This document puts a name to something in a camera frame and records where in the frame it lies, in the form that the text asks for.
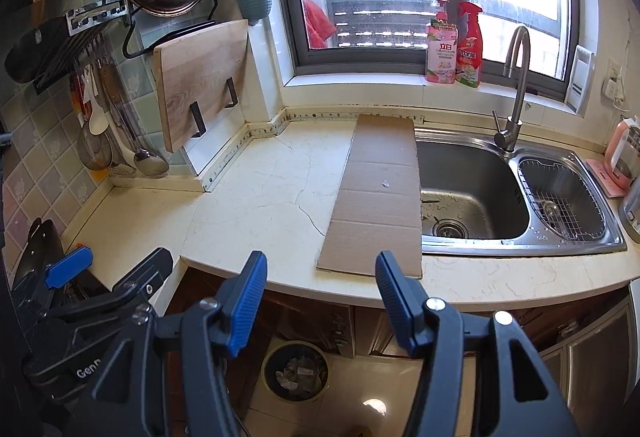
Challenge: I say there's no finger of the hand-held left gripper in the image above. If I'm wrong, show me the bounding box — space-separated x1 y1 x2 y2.
50 246 175 319
10 246 95 318

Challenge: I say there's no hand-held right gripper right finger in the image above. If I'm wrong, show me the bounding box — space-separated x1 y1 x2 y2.
375 251 583 437

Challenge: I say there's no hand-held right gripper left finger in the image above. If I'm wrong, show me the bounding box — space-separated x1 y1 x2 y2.
65 251 268 437

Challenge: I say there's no round trash bin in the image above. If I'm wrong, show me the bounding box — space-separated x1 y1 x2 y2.
261 340 331 404

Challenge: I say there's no black wok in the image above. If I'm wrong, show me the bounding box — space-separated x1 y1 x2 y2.
10 217 66 288

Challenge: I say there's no dark wooden base cabinet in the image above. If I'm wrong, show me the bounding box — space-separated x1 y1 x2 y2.
160 262 640 437

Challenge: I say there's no hanging steel ladle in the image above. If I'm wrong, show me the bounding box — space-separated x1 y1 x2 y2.
102 62 171 178

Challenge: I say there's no brown cardboard sheet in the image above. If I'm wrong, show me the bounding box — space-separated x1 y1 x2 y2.
315 113 425 279

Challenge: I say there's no stainless steel sink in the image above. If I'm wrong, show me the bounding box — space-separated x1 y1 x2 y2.
414 127 628 258

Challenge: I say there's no white rice spoon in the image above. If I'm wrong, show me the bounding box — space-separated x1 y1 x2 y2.
82 64 110 136

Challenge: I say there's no wooden cutting board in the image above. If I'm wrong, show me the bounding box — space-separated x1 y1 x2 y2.
152 19 249 154

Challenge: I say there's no black hanging skillet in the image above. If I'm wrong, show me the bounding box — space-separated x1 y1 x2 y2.
4 0 71 85

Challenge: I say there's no pink mat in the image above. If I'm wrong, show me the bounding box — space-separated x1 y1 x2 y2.
585 158 628 198

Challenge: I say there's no steel faucet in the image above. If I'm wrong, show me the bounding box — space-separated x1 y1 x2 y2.
492 25 532 154

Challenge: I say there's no steel knife holder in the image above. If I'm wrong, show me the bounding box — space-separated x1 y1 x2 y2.
65 0 133 36

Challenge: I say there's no white appliance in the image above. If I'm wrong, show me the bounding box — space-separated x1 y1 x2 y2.
619 177 640 243

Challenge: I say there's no pink detergent bottle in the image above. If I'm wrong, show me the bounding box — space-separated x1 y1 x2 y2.
425 0 458 85

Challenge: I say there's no red spray bottle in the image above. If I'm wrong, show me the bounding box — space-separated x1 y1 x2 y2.
455 1 484 88

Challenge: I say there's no pink electric kettle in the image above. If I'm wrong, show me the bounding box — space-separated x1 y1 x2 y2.
604 116 640 190

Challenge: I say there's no red cloth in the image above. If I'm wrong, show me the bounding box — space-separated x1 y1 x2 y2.
302 0 338 50

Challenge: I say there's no white plug adapter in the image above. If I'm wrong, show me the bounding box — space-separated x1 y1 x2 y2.
602 62 628 110

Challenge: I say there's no black metal wall rack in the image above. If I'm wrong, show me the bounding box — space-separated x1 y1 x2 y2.
121 0 240 138

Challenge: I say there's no wire drain basket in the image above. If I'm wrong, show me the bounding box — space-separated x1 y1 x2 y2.
517 157 608 240

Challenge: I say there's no black wire shelf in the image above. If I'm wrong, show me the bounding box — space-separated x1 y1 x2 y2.
32 24 108 95

